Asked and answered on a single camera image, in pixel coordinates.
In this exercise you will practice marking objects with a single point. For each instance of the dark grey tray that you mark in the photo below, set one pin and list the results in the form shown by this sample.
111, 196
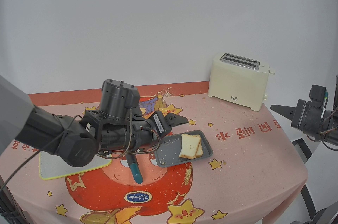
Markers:
169, 151

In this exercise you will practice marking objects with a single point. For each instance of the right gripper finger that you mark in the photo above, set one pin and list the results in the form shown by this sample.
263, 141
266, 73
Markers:
286, 112

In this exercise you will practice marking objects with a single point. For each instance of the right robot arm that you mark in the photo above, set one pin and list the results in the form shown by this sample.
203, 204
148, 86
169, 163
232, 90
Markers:
333, 135

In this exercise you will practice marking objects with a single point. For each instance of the cream toaster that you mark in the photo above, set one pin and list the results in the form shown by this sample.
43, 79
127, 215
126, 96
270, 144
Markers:
237, 82

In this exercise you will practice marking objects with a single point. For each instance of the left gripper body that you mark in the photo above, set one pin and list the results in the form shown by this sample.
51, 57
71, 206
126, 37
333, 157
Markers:
118, 137

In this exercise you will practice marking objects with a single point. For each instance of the half slice of bread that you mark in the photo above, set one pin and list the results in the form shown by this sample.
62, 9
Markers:
188, 146
200, 149

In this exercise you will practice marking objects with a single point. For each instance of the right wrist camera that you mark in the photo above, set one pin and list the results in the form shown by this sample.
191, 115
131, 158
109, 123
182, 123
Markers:
318, 94

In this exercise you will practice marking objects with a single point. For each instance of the cutting board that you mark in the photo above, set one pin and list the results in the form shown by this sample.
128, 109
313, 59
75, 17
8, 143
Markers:
52, 168

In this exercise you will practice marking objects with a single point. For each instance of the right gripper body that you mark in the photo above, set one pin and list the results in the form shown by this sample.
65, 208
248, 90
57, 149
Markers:
307, 117

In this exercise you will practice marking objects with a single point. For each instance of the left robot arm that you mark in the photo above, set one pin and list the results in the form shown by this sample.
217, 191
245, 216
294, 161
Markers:
45, 127

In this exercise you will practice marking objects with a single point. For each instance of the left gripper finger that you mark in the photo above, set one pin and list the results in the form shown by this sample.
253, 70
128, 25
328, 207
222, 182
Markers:
177, 119

